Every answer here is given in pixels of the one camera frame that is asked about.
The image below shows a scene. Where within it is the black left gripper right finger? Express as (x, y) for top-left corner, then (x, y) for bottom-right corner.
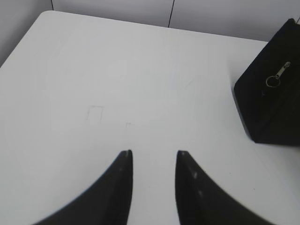
(176, 150), (270, 225)

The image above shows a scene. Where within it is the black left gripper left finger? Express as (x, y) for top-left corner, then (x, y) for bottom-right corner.
(38, 150), (133, 225)

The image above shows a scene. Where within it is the black fabric tote bag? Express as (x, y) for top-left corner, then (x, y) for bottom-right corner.
(234, 18), (300, 146)

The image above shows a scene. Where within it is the silver zipper pull with ring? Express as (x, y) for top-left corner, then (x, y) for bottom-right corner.
(265, 61), (291, 88)

